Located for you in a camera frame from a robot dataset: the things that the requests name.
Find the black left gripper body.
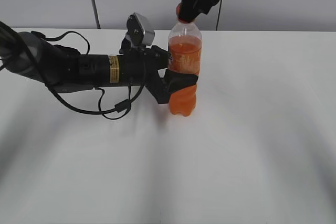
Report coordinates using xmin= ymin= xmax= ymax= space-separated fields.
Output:
xmin=108 ymin=48 xmax=171 ymax=104

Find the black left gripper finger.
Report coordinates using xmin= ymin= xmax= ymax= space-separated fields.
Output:
xmin=163 ymin=69 xmax=198 ymax=94
xmin=151 ymin=46 xmax=171 ymax=70

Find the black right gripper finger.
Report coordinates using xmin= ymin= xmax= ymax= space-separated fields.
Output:
xmin=180 ymin=0 xmax=201 ymax=22

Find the orange bottle cap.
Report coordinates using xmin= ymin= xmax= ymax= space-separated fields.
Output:
xmin=176 ymin=3 xmax=195 ymax=24

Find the orange soda plastic bottle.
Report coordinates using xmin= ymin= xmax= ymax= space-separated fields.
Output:
xmin=168 ymin=19 xmax=202 ymax=116

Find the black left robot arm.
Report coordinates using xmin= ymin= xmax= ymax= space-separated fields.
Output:
xmin=1 ymin=15 xmax=198 ymax=104

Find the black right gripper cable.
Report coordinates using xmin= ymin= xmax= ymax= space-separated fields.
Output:
xmin=215 ymin=0 xmax=225 ymax=31

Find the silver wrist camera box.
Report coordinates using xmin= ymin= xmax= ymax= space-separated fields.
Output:
xmin=119 ymin=12 xmax=155 ymax=55

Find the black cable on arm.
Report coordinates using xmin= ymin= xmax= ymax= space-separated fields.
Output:
xmin=0 ymin=22 xmax=145 ymax=120

